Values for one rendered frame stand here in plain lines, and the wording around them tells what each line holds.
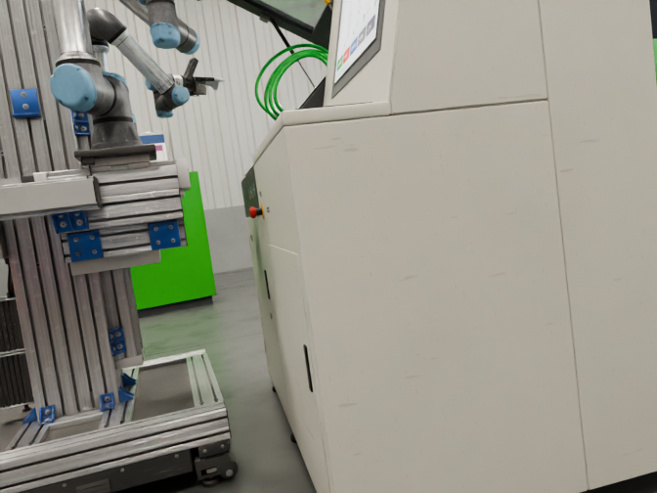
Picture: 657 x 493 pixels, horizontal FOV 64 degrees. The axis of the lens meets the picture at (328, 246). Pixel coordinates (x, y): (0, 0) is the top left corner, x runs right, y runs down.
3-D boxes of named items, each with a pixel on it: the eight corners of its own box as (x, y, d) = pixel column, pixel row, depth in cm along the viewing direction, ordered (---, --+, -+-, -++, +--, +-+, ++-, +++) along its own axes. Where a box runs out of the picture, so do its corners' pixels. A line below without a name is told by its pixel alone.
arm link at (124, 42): (106, -8, 202) (197, 92, 227) (95, 3, 210) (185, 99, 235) (86, 10, 197) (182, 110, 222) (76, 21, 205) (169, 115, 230)
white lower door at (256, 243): (266, 367, 242) (244, 218, 237) (272, 366, 242) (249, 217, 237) (286, 418, 178) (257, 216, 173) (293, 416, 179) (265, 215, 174)
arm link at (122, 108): (140, 119, 168) (133, 76, 167) (117, 113, 155) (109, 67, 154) (106, 125, 170) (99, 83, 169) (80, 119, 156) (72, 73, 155)
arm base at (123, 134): (88, 151, 154) (82, 116, 153) (95, 157, 169) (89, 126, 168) (143, 146, 158) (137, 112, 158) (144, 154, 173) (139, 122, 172)
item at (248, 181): (246, 217, 235) (240, 181, 234) (256, 215, 236) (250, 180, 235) (259, 214, 175) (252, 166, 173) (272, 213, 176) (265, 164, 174)
